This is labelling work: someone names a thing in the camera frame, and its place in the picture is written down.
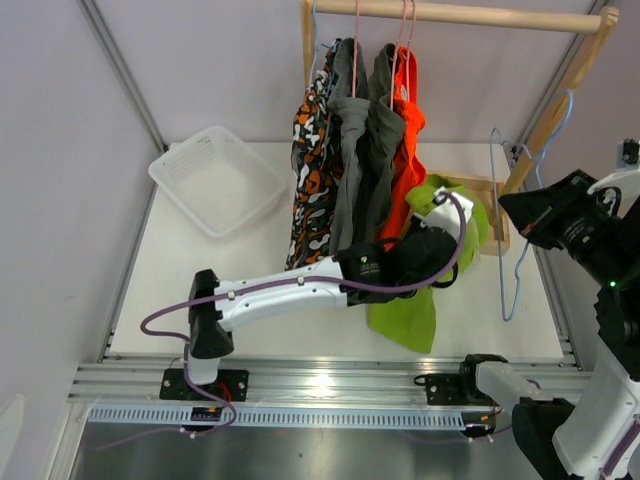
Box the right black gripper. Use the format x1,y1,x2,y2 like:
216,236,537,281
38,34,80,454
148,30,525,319
499,166,640,284

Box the orange shorts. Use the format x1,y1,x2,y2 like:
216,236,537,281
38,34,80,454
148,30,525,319
378,46,427,239

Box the blue wire hanger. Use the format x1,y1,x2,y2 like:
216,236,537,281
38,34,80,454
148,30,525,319
488,88,576,322

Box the dark olive shorts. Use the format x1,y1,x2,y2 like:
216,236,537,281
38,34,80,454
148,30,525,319
362,43,406,241

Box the light grey shorts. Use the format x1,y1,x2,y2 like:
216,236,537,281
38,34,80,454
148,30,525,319
328,38,370,255

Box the pink hanger of orange shorts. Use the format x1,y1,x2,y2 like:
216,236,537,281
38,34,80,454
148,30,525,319
404,0,417,101

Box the pink hanger of olive shorts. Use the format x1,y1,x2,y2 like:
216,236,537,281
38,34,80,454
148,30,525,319
389,0,408,111

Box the pink hanger of grey shorts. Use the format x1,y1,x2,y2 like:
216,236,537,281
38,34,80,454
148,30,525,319
351,0,361,98

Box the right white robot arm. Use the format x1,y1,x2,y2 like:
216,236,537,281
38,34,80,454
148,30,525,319
456,170,639,479

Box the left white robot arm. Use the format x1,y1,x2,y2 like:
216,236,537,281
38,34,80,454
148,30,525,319
181,208,468,400

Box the camouflage patterned shorts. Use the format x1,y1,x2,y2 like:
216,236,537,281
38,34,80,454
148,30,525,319
285,39,342,270

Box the blue hanger of camouflage shorts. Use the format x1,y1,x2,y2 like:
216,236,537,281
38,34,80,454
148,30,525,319
307,0,321,91

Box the wooden clothes rack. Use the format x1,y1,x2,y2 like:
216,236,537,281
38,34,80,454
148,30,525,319
299,0,620,257

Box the white plastic basket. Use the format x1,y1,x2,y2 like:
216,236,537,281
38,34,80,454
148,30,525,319
148,125,286,239

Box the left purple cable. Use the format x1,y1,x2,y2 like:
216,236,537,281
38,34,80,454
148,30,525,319
94,192,469,451

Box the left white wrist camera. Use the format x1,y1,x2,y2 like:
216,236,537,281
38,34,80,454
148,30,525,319
420,187,474,240

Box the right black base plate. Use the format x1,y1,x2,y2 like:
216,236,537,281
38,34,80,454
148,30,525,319
413,373,498,407

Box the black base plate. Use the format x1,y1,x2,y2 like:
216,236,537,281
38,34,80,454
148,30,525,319
159,368,250,402
413,373,498,407

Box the aluminium mounting rail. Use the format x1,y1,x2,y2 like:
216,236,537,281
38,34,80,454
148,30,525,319
68,357,459,408

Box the slotted white cable duct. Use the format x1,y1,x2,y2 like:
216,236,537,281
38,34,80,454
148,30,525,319
88,404,466,431

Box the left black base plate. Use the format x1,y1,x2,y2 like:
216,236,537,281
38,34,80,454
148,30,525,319
159,368,250,402

